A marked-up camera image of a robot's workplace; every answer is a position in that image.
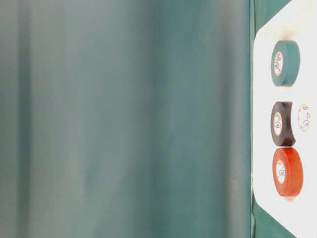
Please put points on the black tape roll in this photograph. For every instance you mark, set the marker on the black tape roll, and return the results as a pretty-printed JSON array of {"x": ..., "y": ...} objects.
[{"x": 280, "y": 124}]

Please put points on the red tape roll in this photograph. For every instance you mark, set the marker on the red tape roll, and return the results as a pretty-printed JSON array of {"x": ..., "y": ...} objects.
[{"x": 287, "y": 171}]

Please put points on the green tape roll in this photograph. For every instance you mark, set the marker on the green tape roll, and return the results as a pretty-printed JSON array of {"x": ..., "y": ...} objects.
[{"x": 285, "y": 63}]

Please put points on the white tape roll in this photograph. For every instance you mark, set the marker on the white tape roll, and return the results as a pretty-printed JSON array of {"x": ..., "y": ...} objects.
[{"x": 301, "y": 117}]

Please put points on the white plastic tray case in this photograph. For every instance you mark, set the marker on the white plastic tray case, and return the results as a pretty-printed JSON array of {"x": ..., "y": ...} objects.
[{"x": 296, "y": 21}]

